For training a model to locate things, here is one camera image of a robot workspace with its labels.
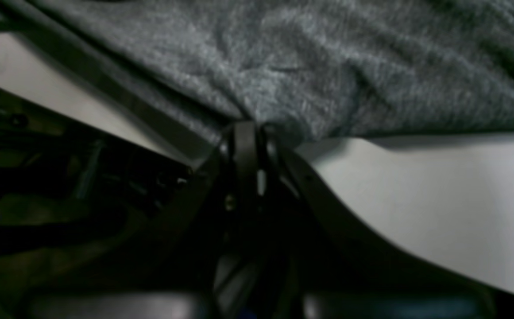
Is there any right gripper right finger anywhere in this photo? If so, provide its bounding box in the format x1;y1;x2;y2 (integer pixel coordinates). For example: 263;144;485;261
261;125;497;319

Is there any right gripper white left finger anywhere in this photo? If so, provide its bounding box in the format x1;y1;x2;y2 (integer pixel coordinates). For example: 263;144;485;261
27;121;259;319

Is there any dark grey t-shirt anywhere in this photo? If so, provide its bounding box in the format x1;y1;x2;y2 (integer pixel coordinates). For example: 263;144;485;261
0;0;514;146

